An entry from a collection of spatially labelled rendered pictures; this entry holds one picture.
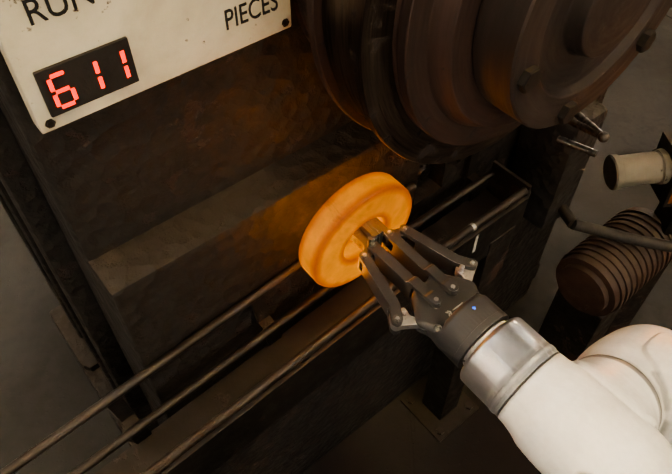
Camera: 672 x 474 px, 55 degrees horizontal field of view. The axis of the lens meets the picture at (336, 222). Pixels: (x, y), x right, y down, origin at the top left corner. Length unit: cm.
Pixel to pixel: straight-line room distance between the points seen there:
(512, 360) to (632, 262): 63
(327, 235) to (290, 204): 8
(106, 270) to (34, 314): 115
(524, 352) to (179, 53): 42
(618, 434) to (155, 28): 53
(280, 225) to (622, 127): 175
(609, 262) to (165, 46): 86
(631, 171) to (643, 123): 129
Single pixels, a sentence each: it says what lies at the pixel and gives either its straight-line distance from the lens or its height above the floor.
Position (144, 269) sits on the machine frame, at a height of 87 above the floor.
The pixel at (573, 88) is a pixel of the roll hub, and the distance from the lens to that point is 71.
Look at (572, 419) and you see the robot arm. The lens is 63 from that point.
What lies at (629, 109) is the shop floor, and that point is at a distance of 247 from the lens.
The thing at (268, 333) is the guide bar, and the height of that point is 68.
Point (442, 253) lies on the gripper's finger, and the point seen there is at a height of 85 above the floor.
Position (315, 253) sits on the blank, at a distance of 72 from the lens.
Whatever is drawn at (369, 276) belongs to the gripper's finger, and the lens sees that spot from 71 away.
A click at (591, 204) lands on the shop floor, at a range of 207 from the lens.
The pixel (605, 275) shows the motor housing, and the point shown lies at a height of 53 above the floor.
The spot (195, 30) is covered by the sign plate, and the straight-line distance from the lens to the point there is 61.
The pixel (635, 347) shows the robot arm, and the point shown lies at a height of 82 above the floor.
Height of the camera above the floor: 142
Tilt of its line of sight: 49 degrees down
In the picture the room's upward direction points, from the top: straight up
